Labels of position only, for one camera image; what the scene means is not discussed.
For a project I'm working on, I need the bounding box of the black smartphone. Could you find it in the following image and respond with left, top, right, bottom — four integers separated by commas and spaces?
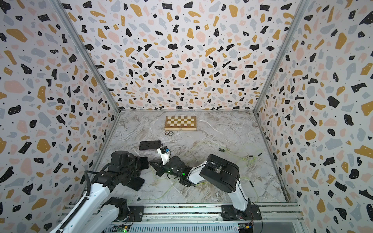
139, 140, 162, 150
139, 156, 150, 170

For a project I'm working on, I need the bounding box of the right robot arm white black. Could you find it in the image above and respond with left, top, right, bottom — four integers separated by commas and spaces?
150, 154, 262, 221

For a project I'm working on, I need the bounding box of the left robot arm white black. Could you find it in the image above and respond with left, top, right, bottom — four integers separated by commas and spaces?
52, 150, 149, 233

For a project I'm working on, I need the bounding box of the near blue-edged smartphone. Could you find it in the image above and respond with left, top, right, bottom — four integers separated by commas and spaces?
126, 177, 145, 191

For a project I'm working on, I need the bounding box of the wooden chessboard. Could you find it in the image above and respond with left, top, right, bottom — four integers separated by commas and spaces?
164, 116, 197, 131

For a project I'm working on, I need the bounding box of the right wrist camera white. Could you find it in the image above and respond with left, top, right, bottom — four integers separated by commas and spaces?
157, 146, 171, 165

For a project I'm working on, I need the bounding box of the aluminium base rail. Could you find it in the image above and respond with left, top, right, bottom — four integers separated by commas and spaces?
52, 203, 307, 233

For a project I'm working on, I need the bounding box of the left aluminium corner post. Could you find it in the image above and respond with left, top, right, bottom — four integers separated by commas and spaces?
50, 0, 120, 115

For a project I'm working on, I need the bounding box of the aluminium corner post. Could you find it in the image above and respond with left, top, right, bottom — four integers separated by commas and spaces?
50, 0, 120, 115
253, 0, 309, 114

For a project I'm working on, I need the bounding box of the right aluminium corner post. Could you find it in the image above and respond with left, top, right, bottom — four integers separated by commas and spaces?
253, 0, 309, 114

